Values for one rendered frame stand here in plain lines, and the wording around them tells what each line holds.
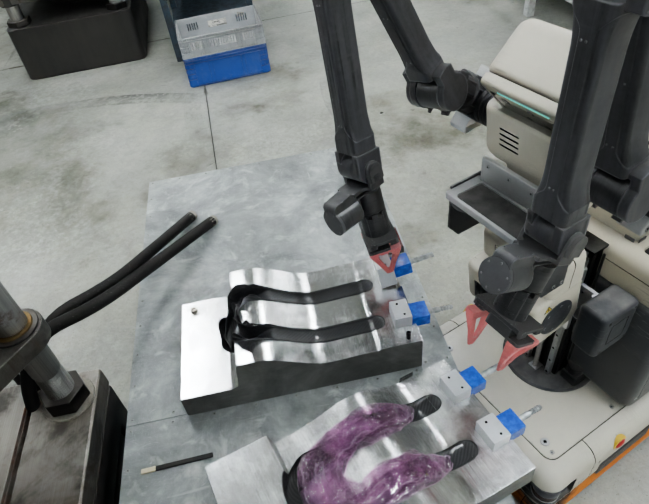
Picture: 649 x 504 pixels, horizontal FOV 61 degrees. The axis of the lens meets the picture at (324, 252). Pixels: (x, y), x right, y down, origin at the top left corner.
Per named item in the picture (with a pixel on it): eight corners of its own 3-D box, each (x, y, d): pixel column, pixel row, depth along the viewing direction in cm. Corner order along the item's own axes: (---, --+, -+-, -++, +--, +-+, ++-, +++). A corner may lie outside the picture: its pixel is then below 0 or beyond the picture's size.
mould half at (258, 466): (442, 374, 115) (445, 342, 108) (531, 481, 98) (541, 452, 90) (219, 494, 102) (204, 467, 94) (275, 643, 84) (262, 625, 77)
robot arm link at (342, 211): (380, 158, 103) (350, 150, 109) (335, 189, 99) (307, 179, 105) (393, 210, 110) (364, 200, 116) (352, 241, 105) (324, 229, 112)
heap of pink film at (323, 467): (404, 396, 106) (404, 373, 100) (462, 476, 94) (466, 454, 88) (282, 462, 99) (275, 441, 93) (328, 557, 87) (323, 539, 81)
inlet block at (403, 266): (431, 257, 125) (427, 238, 122) (438, 270, 121) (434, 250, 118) (376, 275, 126) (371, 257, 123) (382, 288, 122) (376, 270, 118)
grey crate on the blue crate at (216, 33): (259, 24, 421) (255, 4, 411) (267, 45, 391) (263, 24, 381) (180, 39, 415) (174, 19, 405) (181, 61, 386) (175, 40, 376)
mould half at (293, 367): (390, 279, 136) (388, 239, 127) (422, 366, 117) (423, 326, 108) (188, 320, 133) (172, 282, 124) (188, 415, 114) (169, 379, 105)
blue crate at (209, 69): (264, 50, 436) (258, 22, 420) (271, 73, 406) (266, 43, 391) (187, 65, 430) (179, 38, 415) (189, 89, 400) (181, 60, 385)
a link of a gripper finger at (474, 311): (478, 366, 92) (502, 322, 88) (448, 338, 97) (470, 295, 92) (502, 358, 96) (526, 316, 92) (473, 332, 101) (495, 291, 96)
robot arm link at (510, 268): (592, 235, 80) (545, 206, 86) (548, 239, 74) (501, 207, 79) (553, 301, 86) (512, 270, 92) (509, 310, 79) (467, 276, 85)
